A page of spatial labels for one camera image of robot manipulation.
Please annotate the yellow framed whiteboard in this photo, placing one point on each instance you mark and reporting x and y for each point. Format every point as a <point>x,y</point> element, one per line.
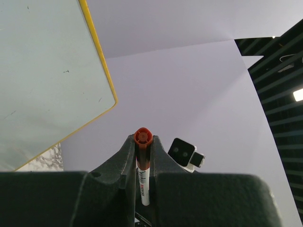
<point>54,79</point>

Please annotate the top external camera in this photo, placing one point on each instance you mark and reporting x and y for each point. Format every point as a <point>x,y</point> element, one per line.
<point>185,155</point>

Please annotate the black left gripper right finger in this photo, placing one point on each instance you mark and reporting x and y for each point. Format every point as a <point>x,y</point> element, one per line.
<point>183,199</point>

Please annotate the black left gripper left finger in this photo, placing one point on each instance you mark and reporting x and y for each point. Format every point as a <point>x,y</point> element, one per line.
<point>104,197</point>

